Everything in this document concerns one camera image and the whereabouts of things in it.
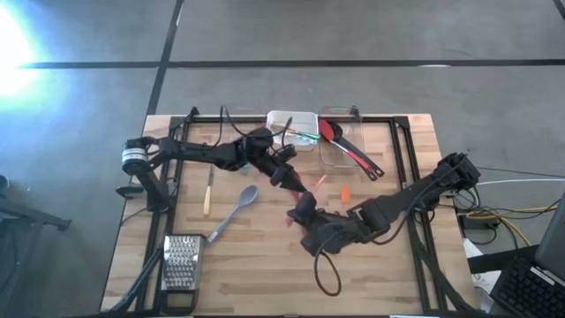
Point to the black aluminium table frame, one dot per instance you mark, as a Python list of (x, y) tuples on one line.
[(203, 119)]

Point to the white plastic bin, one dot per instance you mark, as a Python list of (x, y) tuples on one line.
[(309, 119)]

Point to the black power adapter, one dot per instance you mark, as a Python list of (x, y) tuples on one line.
[(472, 222)]

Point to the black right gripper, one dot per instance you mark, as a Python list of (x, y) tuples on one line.
[(329, 236)]

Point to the grey plastic spoon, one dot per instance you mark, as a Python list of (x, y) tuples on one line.
[(249, 194)]

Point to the white paper sheet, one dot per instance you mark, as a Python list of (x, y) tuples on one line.
[(471, 252)]

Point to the thin wooden knife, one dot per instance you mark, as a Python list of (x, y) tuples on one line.
[(279, 128)]

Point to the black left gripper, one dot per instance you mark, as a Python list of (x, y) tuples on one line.
[(276, 161)]

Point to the black floor stand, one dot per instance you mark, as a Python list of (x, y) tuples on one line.
[(26, 212)]

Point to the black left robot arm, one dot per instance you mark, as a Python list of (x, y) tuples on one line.
[(198, 152)]

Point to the black laptop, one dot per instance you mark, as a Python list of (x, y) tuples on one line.
[(525, 287)]

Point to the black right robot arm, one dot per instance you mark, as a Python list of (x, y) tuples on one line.
[(397, 205)]

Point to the red ladle with steel neck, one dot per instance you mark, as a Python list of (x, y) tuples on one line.
[(326, 130)]

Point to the steel cheese grater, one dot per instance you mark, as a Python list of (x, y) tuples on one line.
[(182, 260)]

